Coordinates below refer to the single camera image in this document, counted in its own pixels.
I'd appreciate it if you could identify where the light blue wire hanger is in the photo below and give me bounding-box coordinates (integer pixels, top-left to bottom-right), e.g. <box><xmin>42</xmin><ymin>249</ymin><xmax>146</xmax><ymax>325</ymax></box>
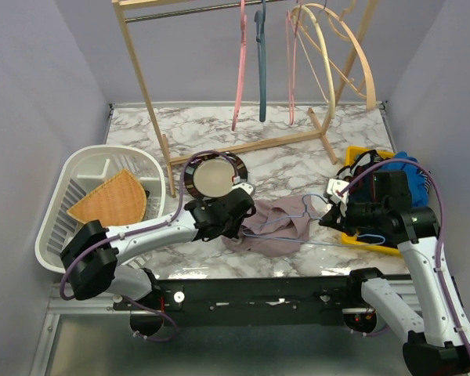
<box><xmin>243</xmin><ymin>193</ymin><xmax>386</xmax><ymax>248</ymax></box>

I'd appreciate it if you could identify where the mauve tank top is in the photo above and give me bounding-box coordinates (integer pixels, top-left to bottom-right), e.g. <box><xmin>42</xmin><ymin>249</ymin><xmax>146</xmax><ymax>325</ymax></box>
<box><xmin>222</xmin><ymin>195</ymin><xmax>318</xmax><ymax>257</ymax></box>

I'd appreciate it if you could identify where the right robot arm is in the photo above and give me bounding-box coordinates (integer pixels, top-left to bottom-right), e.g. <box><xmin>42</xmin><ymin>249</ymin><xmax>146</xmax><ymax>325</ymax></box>
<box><xmin>320</xmin><ymin>171</ymin><xmax>470</xmax><ymax>375</ymax></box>

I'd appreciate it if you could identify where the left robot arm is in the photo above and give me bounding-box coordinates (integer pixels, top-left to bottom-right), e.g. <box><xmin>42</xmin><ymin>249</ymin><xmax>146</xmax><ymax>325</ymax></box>
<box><xmin>60</xmin><ymin>183</ymin><xmax>255</xmax><ymax>309</ymax></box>

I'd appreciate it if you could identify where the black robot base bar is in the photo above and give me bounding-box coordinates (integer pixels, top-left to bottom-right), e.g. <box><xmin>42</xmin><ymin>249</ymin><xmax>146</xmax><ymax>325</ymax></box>
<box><xmin>113</xmin><ymin>269</ymin><xmax>377</xmax><ymax>338</ymax></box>

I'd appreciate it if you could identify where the thin pink hanger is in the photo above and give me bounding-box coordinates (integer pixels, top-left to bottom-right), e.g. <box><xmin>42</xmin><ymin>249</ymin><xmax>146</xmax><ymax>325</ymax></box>
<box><xmin>285</xmin><ymin>11</ymin><xmax>296</xmax><ymax>125</ymax></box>

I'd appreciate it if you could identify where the wooden curved hanger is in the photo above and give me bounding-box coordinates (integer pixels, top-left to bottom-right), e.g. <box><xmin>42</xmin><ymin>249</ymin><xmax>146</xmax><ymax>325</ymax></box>
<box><xmin>323</xmin><ymin>1</ymin><xmax>378</xmax><ymax>110</ymax></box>

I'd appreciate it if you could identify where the pink plastic hanger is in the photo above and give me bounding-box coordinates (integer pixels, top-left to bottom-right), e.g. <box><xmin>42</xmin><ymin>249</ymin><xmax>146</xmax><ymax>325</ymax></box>
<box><xmin>231</xmin><ymin>0</ymin><xmax>247</xmax><ymax>132</ymax></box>

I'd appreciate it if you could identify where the teal plastic hanger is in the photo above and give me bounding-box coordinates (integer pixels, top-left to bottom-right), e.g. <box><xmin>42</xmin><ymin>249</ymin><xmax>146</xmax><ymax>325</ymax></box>
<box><xmin>255</xmin><ymin>0</ymin><xmax>267</xmax><ymax>123</ymax></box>

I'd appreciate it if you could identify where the cream plastic hanger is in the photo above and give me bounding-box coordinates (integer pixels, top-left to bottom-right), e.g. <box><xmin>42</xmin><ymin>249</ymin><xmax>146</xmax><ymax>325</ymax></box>
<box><xmin>291</xmin><ymin>4</ymin><xmax>336</xmax><ymax>118</ymax></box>

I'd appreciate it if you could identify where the dark navy garment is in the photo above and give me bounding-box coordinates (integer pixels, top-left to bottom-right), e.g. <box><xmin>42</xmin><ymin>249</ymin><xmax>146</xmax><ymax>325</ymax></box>
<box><xmin>350</xmin><ymin>156</ymin><xmax>382</xmax><ymax>203</ymax></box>

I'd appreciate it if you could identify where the yellow plastic bin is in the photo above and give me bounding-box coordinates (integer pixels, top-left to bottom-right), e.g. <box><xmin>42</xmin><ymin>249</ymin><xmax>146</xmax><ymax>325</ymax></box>
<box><xmin>340</xmin><ymin>145</ymin><xmax>404</xmax><ymax>257</ymax></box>

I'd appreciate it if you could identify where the dark rimmed ceramic plate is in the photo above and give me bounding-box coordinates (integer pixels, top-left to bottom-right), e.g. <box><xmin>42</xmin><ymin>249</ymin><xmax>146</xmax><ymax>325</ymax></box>
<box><xmin>183</xmin><ymin>152</ymin><xmax>248</xmax><ymax>200</ymax></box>

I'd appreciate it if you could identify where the blue garment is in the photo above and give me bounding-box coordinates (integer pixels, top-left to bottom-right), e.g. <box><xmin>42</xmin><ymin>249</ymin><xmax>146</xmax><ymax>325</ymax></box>
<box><xmin>384</xmin><ymin>162</ymin><xmax>431</xmax><ymax>208</ymax></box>

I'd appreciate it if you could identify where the striped black white garment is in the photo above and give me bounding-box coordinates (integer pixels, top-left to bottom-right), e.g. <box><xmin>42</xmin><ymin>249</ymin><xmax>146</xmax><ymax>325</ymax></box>
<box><xmin>336</xmin><ymin>150</ymin><xmax>383</xmax><ymax>181</ymax></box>

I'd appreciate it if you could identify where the wooden clothes rack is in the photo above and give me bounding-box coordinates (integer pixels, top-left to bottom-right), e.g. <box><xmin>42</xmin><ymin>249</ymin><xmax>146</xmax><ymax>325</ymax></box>
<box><xmin>111</xmin><ymin>0</ymin><xmax>381</xmax><ymax>198</ymax></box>

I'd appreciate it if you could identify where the woven wicker fan tray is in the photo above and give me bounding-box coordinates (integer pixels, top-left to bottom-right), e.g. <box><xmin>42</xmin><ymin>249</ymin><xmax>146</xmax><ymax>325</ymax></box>
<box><xmin>67</xmin><ymin>169</ymin><xmax>147</xmax><ymax>227</ymax></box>

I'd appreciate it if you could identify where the white plastic dish rack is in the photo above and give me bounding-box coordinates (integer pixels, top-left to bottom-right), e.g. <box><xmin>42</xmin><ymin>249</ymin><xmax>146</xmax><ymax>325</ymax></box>
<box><xmin>34</xmin><ymin>145</ymin><xmax>166</xmax><ymax>273</ymax></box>

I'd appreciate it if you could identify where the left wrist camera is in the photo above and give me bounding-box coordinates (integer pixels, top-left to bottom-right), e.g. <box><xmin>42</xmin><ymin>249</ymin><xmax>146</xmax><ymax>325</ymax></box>
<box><xmin>230</xmin><ymin>182</ymin><xmax>255</xmax><ymax>196</ymax></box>

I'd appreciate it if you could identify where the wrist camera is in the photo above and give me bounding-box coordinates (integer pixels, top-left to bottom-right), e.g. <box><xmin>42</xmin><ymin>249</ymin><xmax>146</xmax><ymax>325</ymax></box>
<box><xmin>324</xmin><ymin>179</ymin><xmax>349</xmax><ymax>214</ymax></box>
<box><xmin>230</xmin><ymin>182</ymin><xmax>255</xmax><ymax>196</ymax></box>

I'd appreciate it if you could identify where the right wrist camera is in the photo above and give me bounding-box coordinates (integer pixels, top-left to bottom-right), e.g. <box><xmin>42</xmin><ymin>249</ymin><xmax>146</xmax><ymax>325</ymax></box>
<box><xmin>324</xmin><ymin>179</ymin><xmax>349</xmax><ymax>214</ymax></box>

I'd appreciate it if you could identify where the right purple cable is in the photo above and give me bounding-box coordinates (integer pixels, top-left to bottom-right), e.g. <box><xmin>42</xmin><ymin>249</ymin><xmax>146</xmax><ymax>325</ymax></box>
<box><xmin>336</xmin><ymin>157</ymin><xmax>470</xmax><ymax>376</ymax></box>

